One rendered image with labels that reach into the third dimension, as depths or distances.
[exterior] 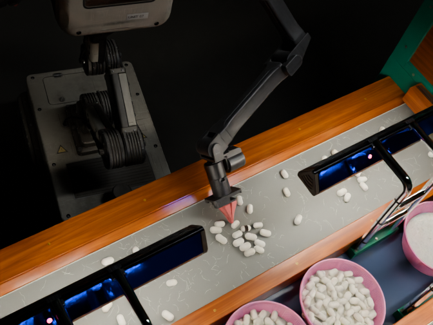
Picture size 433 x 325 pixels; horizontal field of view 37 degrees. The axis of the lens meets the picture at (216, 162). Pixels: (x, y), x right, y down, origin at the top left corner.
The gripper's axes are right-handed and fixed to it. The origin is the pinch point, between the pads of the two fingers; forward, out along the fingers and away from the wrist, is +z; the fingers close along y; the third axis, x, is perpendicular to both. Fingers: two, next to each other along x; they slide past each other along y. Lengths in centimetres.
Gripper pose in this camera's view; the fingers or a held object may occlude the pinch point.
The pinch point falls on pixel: (230, 220)
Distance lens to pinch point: 203.6
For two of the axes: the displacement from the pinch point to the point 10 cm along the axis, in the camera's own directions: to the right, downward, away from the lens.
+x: -4.9, -0.9, 8.7
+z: 2.8, 9.2, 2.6
